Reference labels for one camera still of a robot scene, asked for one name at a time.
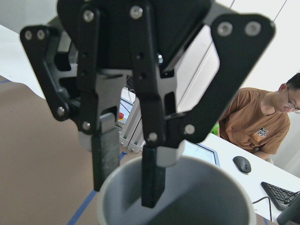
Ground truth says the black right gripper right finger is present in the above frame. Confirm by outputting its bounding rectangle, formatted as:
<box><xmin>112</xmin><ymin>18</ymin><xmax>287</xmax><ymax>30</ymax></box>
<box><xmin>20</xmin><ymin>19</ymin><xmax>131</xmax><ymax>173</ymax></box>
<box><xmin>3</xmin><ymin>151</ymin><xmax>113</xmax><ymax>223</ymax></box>
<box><xmin>130</xmin><ymin>4</ymin><xmax>275</xmax><ymax>208</ymax></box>

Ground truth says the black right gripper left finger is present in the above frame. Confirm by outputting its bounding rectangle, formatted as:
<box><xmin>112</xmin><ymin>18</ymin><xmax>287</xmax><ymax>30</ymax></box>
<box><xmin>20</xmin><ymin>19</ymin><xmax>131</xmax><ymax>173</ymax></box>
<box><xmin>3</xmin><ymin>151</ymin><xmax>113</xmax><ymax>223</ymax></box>
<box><xmin>20</xmin><ymin>4</ymin><xmax>121</xmax><ymax>191</ymax></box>

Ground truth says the white mug with HOME text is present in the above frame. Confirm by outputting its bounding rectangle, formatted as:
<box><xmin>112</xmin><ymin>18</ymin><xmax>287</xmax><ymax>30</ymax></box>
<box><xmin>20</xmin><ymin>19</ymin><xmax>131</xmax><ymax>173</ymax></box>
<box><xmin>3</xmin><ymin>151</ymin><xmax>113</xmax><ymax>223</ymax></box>
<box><xmin>97</xmin><ymin>156</ymin><xmax>256</xmax><ymax>225</ymax></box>

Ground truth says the person in brown shirt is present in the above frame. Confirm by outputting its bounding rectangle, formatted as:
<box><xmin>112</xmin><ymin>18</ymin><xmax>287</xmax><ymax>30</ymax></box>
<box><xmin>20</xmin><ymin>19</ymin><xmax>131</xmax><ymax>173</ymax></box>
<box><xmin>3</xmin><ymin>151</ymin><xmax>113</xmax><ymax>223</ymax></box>
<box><xmin>218</xmin><ymin>73</ymin><xmax>300</xmax><ymax>160</ymax></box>

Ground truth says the black computer mouse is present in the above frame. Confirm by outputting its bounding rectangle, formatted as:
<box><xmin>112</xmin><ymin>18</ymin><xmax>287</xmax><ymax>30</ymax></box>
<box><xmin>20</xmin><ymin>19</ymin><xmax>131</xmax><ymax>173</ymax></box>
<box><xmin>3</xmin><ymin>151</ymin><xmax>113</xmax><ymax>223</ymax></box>
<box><xmin>232</xmin><ymin>156</ymin><xmax>252</xmax><ymax>173</ymax></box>

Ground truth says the black keyboard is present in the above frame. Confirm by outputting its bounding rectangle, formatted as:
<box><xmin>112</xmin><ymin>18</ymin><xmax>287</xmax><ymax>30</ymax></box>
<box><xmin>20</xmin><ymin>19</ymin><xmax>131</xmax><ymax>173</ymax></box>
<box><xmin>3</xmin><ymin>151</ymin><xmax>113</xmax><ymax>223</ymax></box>
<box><xmin>261</xmin><ymin>182</ymin><xmax>300</xmax><ymax>211</ymax></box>

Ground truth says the aluminium frame post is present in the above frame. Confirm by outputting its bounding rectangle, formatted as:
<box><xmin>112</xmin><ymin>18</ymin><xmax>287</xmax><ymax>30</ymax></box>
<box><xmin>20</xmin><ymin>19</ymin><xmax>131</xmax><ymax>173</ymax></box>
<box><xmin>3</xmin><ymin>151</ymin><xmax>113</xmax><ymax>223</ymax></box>
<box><xmin>120</xmin><ymin>98</ymin><xmax>144</xmax><ymax>154</ymax></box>

